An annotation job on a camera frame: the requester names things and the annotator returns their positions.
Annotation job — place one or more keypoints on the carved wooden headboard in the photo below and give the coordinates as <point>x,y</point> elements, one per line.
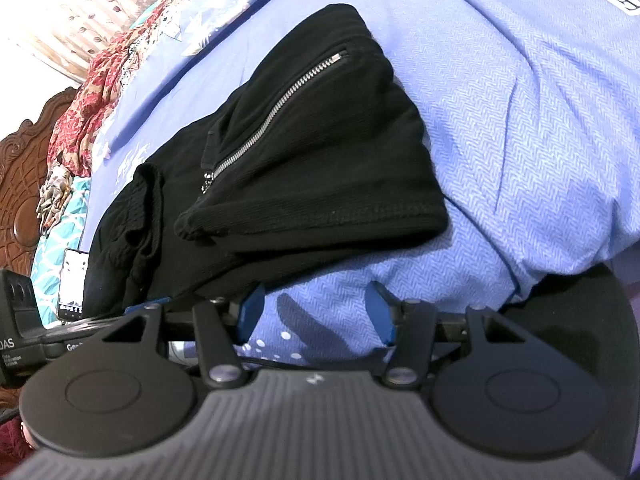
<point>25,185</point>

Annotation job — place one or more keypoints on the beige leaf print curtain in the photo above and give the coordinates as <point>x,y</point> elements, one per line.
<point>100,5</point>

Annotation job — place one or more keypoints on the blue printed bedsheet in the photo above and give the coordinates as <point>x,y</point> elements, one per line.
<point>500,135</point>

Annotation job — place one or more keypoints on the maroon cloth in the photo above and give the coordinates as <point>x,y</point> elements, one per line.
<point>12,435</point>

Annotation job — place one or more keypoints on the smartphone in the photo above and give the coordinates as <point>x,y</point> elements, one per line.
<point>74,285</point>

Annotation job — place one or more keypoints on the beige floral scarf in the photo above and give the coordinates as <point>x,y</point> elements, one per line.
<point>54,197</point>

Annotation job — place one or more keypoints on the black pants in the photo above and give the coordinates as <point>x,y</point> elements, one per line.
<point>300,160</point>

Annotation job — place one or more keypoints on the red patterned blanket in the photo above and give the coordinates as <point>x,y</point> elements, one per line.
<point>90,105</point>

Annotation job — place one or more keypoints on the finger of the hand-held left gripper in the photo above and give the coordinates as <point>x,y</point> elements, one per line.
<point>147,305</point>

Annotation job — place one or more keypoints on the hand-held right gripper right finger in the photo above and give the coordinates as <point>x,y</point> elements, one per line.
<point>379,316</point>

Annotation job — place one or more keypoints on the teal patterned cloth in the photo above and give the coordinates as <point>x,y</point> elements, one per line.
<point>52,255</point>

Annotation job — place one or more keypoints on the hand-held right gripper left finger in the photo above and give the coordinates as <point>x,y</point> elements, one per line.
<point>249,316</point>

